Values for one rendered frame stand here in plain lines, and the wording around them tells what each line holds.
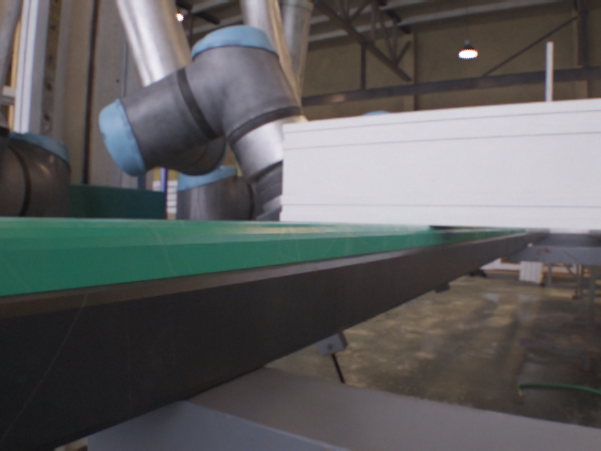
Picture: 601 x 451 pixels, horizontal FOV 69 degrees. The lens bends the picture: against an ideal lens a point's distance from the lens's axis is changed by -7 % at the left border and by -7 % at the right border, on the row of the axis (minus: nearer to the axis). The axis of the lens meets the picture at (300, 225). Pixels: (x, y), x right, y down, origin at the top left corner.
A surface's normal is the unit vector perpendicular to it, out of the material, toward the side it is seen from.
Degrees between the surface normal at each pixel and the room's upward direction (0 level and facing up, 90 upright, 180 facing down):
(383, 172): 90
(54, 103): 90
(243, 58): 83
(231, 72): 90
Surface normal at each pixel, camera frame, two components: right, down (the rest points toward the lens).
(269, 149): -0.14, 0.03
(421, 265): 0.86, 0.03
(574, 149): -0.52, 0.00
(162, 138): 0.21, 0.66
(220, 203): 0.59, 0.02
